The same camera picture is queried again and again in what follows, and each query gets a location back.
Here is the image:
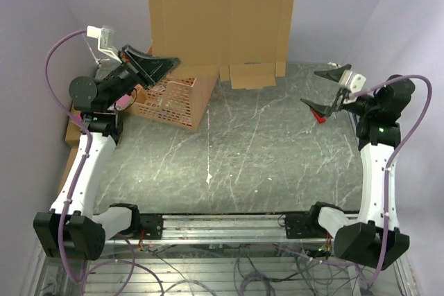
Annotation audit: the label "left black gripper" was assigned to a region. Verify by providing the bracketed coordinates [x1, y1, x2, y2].
[103, 44, 180, 110]

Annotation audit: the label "brown cardboard box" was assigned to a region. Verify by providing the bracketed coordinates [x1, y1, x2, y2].
[148, 0, 294, 89]

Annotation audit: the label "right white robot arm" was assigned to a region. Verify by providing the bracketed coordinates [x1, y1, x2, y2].
[284, 64, 416, 270]

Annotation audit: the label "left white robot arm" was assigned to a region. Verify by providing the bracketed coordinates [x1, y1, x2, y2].
[33, 45, 180, 261]

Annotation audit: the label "large closed cardboard box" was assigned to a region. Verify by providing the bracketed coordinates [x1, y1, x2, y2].
[65, 118, 81, 148]

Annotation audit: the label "small closed cardboard box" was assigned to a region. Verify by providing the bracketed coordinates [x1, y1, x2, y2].
[58, 147, 78, 194]

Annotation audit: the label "red small object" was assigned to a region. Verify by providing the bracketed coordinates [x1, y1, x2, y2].
[310, 108, 327, 123]

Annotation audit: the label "orange plastic organizer rack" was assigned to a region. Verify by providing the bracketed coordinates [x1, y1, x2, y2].
[126, 55, 219, 130]

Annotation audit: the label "pink book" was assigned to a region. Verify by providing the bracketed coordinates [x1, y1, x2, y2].
[114, 95, 132, 110]

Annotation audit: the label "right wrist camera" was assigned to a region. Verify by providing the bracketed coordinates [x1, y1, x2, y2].
[339, 70, 366, 94]

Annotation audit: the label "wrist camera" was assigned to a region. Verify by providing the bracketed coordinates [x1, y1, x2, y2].
[339, 70, 366, 94]
[86, 26, 121, 62]

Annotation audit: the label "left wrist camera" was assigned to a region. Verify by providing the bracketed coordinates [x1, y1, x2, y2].
[86, 26, 121, 62]

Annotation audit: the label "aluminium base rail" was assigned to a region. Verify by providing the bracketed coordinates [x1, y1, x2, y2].
[93, 209, 359, 245]

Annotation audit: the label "tangled floor cables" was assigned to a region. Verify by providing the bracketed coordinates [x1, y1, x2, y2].
[79, 240, 382, 296]

